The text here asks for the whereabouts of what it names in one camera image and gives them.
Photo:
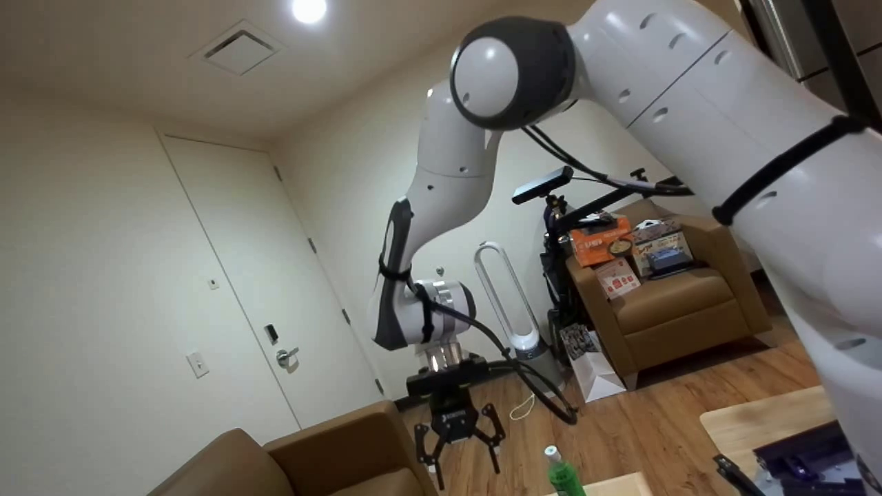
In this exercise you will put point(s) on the grey printed box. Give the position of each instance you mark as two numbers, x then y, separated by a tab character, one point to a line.
663	254

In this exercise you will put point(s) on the black purple base board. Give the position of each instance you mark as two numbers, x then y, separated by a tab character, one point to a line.
810	459

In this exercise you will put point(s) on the white grey air purifier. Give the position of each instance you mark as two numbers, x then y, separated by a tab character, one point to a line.
527	341

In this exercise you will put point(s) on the square ceiling vent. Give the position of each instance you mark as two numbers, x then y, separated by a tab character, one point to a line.
239	53

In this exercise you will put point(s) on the white paper bag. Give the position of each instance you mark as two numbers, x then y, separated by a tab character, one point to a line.
593	374

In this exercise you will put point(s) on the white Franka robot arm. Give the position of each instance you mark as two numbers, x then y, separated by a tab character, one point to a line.
735	140

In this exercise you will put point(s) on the brown armchair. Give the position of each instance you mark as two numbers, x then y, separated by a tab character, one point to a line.
680	312

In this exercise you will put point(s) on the black clamp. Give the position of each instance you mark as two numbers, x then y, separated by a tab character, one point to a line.
735	473

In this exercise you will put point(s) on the green plastic bottle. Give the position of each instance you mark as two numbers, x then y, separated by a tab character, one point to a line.
560	477

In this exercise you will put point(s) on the door deadbolt lock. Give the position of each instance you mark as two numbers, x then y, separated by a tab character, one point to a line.
272	335

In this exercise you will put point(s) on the orange box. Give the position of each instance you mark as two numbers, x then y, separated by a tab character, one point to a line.
596	247

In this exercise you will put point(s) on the black stereo camera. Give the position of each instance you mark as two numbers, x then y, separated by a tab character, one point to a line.
542	187

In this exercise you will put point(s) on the red white box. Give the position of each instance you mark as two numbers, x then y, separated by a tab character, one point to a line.
619	280

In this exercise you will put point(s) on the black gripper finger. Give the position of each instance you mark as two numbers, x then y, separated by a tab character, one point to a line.
425	457
493	439

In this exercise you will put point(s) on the brown leather sofa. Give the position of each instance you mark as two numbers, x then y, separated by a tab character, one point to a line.
349	459

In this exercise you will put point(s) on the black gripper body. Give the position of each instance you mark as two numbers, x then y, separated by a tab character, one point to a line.
453	414

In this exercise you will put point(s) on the round ceiling light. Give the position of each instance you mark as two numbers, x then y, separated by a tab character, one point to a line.
309	9

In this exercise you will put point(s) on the white light switch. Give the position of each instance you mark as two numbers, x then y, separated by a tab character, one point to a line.
198	366

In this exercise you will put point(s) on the white door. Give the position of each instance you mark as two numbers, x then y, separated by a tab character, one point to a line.
249	276

